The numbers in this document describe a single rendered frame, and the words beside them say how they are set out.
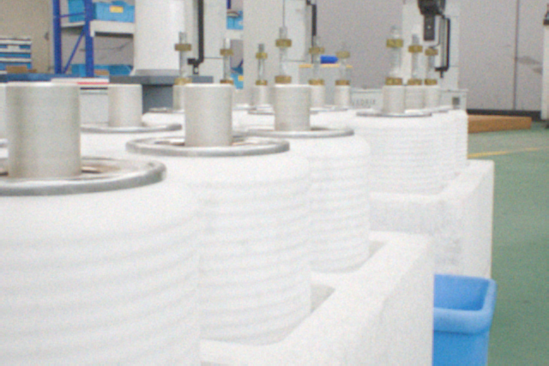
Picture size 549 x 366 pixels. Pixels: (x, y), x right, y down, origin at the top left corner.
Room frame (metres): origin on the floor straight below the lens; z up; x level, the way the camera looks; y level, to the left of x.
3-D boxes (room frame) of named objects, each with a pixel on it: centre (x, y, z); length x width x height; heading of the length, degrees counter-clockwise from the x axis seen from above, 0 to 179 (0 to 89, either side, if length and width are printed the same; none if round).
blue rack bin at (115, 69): (6.13, 1.37, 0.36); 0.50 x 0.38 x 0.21; 43
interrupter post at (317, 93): (0.89, -0.06, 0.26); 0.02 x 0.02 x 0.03
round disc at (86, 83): (3.16, 0.78, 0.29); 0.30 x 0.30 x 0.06
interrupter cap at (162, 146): (0.34, 0.03, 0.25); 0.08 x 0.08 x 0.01
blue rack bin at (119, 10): (6.14, 1.39, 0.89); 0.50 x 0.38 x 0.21; 43
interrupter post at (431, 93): (0.96, -0.21, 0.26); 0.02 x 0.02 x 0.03
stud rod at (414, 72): (0.85, -0.17, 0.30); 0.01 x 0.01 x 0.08; 50
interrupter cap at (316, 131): (0.45, -0.01, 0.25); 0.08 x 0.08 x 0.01
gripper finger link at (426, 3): (0.94, -0.20, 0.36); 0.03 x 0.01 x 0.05; 158
